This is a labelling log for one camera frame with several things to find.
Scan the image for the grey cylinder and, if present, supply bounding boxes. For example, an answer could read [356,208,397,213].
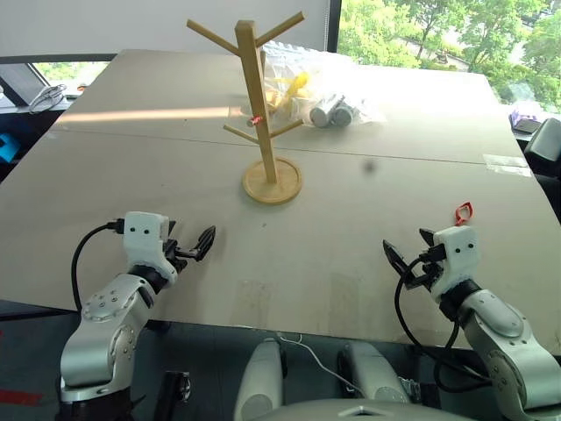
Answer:
[332,103,357,127]
[309,103,335,129]

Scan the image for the clear tape strip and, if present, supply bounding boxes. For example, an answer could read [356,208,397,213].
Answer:
[483,153,534,177]

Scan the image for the wooden tree-shaped hanger stand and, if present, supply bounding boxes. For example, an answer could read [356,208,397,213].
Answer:
[186,11,306,204]

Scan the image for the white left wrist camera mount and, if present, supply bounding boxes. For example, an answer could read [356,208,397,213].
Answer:
[122,211,179,284]

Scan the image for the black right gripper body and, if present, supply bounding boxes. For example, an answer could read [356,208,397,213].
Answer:
[403,245,449,292]

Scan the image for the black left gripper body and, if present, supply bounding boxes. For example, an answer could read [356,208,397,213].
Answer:
[164,239,199,275]

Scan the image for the silver right robot thigh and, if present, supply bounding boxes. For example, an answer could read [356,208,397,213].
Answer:
[338,341,414,405]

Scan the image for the dark window frame post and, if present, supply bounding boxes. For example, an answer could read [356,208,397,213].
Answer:
[326,0,344,54]

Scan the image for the silver robot torso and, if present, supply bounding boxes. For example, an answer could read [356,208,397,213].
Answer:
[266,399,466,421]

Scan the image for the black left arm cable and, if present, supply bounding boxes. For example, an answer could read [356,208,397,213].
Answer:
[71,218,126,312]

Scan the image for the yellow plastic item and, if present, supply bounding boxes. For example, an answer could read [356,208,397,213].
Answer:
[266,72,313,119]

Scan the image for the black office chair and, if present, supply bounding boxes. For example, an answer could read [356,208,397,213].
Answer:
[523,117,561,195]

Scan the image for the blue plastic object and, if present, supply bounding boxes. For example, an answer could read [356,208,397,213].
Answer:
[0,133,21,164]

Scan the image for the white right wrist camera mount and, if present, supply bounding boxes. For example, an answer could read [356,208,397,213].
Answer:
[431,225,483,295]

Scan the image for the white coiled cable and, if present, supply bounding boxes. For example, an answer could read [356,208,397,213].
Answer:
[28,82,67,115]

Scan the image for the clear plastic bag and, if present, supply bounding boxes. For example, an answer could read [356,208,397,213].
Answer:
[260,39,387,130]

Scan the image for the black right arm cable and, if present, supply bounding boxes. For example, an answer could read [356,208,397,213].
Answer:
[394,249,496,394]

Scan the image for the thin white cable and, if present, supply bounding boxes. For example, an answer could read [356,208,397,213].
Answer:
[275,332,366,396]

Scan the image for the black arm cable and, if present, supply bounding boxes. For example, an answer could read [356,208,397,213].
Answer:
[71,218,126,312]
[394,249,496,394]

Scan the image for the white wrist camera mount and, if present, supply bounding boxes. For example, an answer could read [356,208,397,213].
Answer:
[431,225,483,295]
[122,211,179,284]

